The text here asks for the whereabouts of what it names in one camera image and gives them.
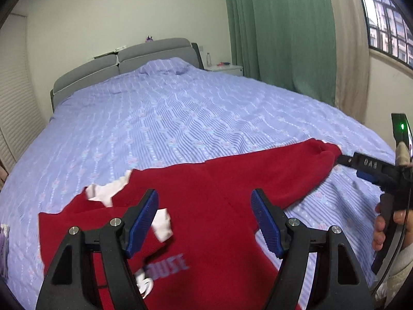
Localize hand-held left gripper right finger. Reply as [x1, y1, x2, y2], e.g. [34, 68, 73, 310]
[251, 189, 372, 310]

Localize red sweater with white collar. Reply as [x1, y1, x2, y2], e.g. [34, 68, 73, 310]
[38, 138, 343, 310]

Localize window with dark frame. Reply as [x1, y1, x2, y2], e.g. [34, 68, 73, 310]
[353, 0, 413, 72]

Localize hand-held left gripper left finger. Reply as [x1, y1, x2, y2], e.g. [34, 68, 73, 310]
[35, 189, 160, 310]

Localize green curtain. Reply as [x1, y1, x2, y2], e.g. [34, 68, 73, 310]
[223, 0, 338, 105]

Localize grey padded headboard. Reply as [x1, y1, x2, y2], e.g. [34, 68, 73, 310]
[50, 38, 204, 117]

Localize purple patterned bedspread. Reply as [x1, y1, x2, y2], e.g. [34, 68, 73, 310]
[0, 57, 399, 310]

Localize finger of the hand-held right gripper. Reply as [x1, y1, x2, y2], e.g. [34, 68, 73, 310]
[336, 151, 393, 184]

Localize folded purple clothes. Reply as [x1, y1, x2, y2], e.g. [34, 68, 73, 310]
[0, 223, 11, 280]

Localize person's right hand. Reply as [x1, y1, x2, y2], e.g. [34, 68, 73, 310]
[372, 202, 387, 252]

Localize person's right forearm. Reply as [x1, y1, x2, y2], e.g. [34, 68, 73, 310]
[376, 249, 413, 301]

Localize white nightstand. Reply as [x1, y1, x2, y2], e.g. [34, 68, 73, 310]
[206, 64, 243, 77]

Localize white louvered door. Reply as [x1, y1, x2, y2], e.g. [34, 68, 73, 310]
[0, 13, 45, 172]

